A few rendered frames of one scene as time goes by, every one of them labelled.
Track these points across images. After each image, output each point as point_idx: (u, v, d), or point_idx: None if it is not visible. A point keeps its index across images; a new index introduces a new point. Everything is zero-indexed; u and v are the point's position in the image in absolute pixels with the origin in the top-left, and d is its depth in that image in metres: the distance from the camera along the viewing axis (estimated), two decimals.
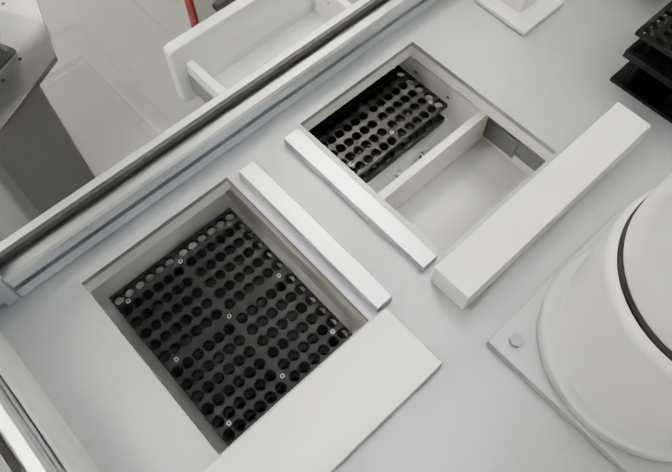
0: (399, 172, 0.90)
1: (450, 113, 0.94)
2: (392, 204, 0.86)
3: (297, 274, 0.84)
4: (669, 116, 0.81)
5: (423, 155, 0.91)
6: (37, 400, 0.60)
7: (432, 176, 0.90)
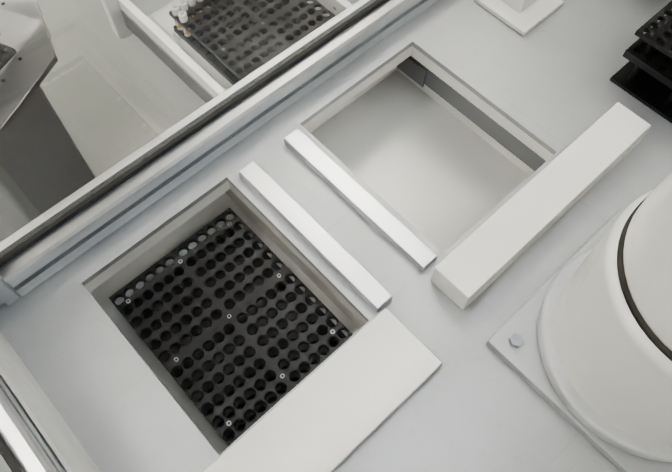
0: None
1: None
2: None
3: (297, 274, 0.84)
4: (669, 116, 0.81)
5: None
6: (37, 400, 0.60)
7: (346, 103, 0.96)
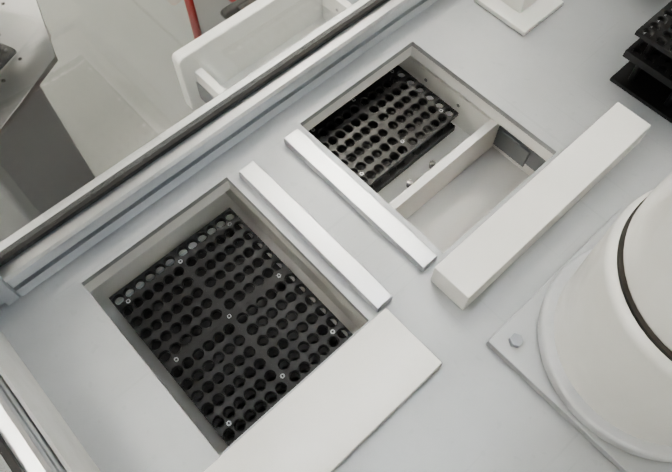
0: (409, 181, 0.89)
1: (460, 121, 0.94)
2: (403, 214, 0.85)
3: (297, 274, 0.84)
4: (669, 116, 0.81)
5: (433, 164, 0.90)
6: (37, 400, 0.60)
7: (442, 186, 0.89)
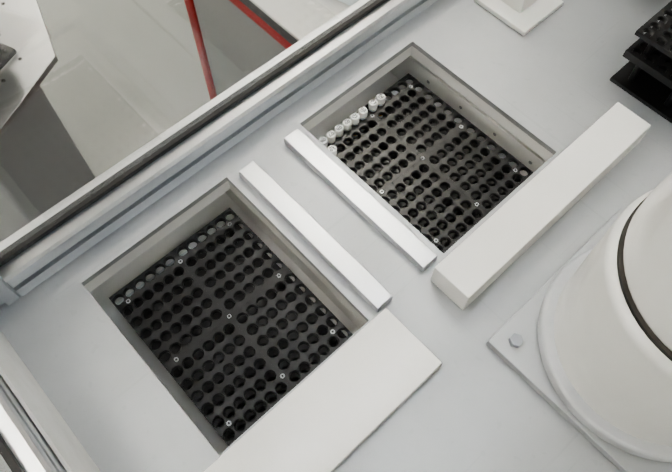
0: None
1: None
2: None
3: (297, 274, 0.84)
4: (669, 116, 0.81)
5: None
6: (37, 400, 0.60)
7: None
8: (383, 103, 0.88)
